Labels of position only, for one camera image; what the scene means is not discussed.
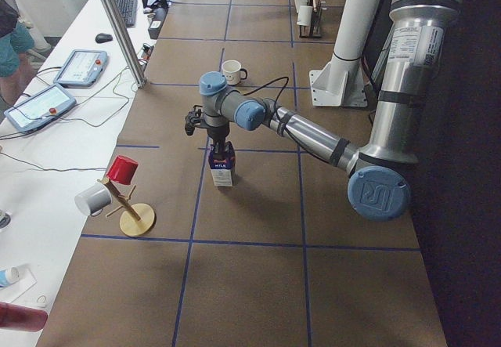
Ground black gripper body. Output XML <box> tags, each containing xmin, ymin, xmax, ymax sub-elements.
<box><xmin>207</xmin><ymin>122</ymin><xmax>230</xmax><ymax>142</ymax></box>

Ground blue white milk carton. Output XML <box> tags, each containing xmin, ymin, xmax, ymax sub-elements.
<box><xmin>208</xmin><ymin>141</ymin><xmax>236</xmax><ymax>187</ymax></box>

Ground white ceramic mug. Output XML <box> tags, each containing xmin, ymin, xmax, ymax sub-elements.
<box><xmin>222</xmin><ymin>60</ymin><xmax>248</xmax><ymax>85</ymax></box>

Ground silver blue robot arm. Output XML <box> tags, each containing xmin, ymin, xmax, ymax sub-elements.
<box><xmin>185</xmin><ymin>0</ymin><xmax>463</xmax><ymax>221</ymax></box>

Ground red cup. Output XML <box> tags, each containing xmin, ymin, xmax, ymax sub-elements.
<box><xmin>106</xmin><ymin>155</ymin><xmax>139</xmax><ymax>185</ymax></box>

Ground grey white cup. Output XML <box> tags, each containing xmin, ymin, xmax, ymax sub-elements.
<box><xmin>74</xmin><ymin>183</ymin><xmax>112</xmax><ymax>216</ymax></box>

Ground wooden mug tree stand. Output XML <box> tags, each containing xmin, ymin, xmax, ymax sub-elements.
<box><xmin>99</xmin><ymin>176</ymin><xmax>156</xmax><ymax>237</ymax></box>

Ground black box with label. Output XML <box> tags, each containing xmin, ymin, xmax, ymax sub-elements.
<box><xmin>148</xmin><ymin>8</ymin><xmax>168</xmax><ymax>39</ymax></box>

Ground black dish rack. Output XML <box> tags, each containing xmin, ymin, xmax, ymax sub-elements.
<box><xmin>298</xmin><ymin>0</ymin><xmax>326</xmax><ymax>38</ymax></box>

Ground white plate in rack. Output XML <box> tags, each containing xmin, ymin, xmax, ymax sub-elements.
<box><xmin>294</xmin><ymin>0</ymin><xmax>313</xmax><ymax>27</ymax></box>

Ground black computer mouse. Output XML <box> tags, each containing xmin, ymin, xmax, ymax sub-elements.
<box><xmin>95</xmin><ymin>33</ymin><xmax>114</xmax><ymax>44</ymax></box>

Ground far teach pendant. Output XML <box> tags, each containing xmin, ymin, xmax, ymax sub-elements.
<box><xmin>53</xmin><ymin>49</ymin><xmax>108</xmax><ymax>89</ymax></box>

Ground teach pendant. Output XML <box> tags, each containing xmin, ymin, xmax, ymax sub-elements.
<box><xmin>4</xmin><ymin>85</ymin><xmax>77</xmax><ymax>132</ymax></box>
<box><xmin>53</xmin><ymin>49</ymin><xmax>108</xmax><ymax>89</ymax></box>

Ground black keyboard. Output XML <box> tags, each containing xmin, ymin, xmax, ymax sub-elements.
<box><xmin>116</xmin><ymin>0</ymin><xmax>138</xmax><ymax>27</ymax></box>

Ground near teach pendant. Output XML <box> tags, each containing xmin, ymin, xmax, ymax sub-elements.
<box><xmin>4</xmin><ymin>85</ymin><xmax>77</xmax><ymax>132</ymax></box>

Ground person in teal shorts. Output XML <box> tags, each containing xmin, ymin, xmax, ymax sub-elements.
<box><xmin>1</xmin><ymin>0</ymin><xmax>36</xmax><ymax>105</ymax></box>

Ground white blue tube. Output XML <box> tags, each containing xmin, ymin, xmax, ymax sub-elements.
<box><xmin>0</xmin><ymin>267</ymin><xmax>20</xmax><ymax>288</ymax></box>

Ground dark red bottle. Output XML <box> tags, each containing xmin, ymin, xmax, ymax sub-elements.
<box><xmin>1</xmin><ymin>302</ymin><xmax>48</xmax><ymax>332</ymax></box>

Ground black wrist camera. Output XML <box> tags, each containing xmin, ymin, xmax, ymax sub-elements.
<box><xmin>184</xmin><ymin>105</ymin><xmax>203</xmax><ymax>136</ymax></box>

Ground black camera cable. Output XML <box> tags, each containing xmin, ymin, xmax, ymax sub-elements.
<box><xmin>234</xmin><ymin>75</ymin><xmax>314</xmax><ymax>156</ymax></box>

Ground white pedestal column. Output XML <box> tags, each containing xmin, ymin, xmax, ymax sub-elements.
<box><xmin>309</xmin><ymin>0</ymin><xmax>380</xmax><ymax>107</ymax></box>

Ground aluminium frame post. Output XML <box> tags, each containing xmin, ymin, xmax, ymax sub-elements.
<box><xmin>101</xmin><ymin>0</ymin><xmax>146</xmax><ymax>89</ymax></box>

